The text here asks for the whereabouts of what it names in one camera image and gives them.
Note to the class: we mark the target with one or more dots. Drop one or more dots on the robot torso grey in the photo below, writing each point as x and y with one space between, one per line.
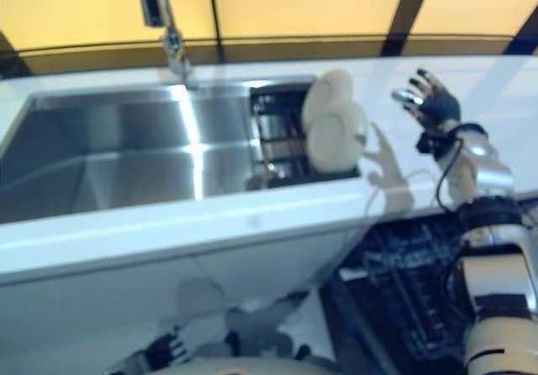
235 362

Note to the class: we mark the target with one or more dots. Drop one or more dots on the robot right leg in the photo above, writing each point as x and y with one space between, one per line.
294 341

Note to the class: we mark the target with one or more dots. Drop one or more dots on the black dish drying rack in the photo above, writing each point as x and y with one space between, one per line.
277 139

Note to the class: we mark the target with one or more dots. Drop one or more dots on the chrome kitchen faucet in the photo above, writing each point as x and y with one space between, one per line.
172 34

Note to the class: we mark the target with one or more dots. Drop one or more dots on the robot right arm silver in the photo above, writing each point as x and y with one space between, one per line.
496 177

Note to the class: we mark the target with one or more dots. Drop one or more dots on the stainless steel sink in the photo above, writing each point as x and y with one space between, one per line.
126 148

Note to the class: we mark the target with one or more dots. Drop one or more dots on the cream round plate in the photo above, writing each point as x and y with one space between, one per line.
336 139
332 87

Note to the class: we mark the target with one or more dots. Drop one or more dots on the robot left hand dark glove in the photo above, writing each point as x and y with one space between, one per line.
168 347

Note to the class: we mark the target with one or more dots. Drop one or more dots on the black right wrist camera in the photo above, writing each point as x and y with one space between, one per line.
433 144

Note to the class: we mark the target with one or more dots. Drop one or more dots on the dark window frame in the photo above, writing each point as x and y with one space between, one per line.
403 5

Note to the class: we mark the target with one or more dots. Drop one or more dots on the dishwasher door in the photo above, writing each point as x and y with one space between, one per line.
357 333

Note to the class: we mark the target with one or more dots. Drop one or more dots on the robot right hand dark glove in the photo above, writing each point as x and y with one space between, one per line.
437 106

